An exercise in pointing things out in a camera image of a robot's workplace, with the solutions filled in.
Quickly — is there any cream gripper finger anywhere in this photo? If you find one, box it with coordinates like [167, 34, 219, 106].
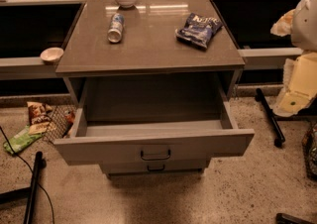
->
[272, 53, 317, 117]
[270, 9, 294, 37]

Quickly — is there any grey top drawer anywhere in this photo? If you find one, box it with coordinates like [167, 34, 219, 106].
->
[54, 73, 254, 165]

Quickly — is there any grey drawer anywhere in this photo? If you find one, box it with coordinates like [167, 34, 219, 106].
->
[100, 159, 209, 174]
[54, 73, 254, 165]

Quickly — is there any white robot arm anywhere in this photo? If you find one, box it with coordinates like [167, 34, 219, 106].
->
[270, 0, 317, 117]

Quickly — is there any grey drawer cabinet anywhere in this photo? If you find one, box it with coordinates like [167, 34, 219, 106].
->
[54, 0, 246, 179]

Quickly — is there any grey lower drawer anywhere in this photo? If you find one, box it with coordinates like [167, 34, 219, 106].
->
[100, 159, 209, 174]

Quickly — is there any black stand leg right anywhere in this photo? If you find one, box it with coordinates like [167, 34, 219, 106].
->
[255, 88, 285, 148]

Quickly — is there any black stand leg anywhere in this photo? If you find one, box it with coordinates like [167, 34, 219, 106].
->
[0, 152, 46, 224]
[255, 88, 285, 148]

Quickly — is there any dark basket right edge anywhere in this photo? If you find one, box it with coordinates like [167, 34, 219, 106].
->
[302, 124, 317, 180]

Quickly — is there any blue chip bag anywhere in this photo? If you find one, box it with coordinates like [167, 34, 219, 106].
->
[175, 13, 223, 50]

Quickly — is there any black object bottom right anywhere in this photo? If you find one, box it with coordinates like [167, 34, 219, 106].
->
[275, 213, 313, 224]

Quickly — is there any white blue can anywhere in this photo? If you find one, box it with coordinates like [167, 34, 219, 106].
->
[108, 13, 125, 44]

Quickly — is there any red can in basket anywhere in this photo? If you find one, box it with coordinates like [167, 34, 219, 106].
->
[64, 110, 75, 125]

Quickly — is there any small white bowl on ledge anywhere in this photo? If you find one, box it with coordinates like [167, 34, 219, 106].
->
[40, 48, 63, 64]

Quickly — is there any brown snack bag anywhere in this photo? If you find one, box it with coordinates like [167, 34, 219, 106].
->
[27, 102, 53, 135]

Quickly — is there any green snack bag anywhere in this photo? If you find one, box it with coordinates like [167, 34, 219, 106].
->
[3, 126, 43, 155]

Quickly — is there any black stand leg left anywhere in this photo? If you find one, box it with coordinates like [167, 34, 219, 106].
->
[0, 152, 46, 224]

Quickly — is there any wire mesh basket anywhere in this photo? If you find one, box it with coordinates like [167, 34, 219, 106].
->
[44, 105, 76, 143]

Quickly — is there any black cable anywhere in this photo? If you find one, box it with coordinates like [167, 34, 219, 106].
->
[0, 126, 55, 224]

